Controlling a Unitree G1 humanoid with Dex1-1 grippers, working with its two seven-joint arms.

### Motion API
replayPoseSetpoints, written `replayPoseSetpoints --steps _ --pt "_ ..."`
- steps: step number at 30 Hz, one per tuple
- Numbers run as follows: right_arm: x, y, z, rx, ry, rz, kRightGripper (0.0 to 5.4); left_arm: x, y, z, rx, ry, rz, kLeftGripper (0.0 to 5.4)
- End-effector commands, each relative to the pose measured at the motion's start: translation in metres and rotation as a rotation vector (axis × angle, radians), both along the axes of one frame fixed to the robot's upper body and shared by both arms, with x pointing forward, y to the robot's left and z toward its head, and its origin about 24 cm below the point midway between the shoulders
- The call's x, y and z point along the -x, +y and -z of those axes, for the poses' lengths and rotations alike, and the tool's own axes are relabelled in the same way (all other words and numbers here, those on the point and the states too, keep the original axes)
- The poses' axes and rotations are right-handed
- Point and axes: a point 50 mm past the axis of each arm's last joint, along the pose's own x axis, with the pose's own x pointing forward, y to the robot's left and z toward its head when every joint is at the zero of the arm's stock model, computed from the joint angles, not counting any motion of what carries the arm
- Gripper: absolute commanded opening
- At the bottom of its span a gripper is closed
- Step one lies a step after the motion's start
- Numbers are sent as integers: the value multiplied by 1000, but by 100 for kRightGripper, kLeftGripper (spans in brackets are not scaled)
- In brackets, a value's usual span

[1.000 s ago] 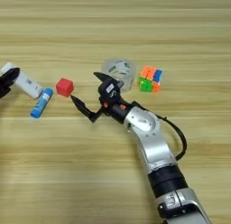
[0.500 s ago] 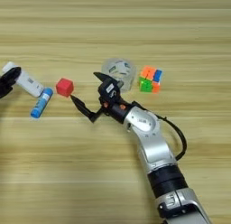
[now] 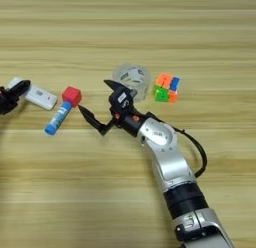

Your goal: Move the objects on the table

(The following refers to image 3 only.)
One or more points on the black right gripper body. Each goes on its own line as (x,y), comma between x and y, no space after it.
(130,120)

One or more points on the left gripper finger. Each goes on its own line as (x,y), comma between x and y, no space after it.
(19,88)

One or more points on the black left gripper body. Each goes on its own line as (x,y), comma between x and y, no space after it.
(6,102)

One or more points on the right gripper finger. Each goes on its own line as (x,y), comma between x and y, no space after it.
(93,120)
(115,86)

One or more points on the clear tape roll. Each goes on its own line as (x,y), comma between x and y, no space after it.
(135,78)

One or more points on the white rectangular box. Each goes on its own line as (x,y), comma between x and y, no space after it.
(41,97)

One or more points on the blue white glue stick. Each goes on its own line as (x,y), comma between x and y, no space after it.
(58,118)

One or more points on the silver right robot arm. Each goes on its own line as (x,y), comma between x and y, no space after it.
(166,158)

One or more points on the right gripper small black box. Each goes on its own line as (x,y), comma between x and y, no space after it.
(121,98)

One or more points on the red cube block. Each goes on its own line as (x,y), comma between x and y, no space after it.
(72,96)

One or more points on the colourful puzzle cube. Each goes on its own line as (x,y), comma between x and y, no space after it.
(166,88)

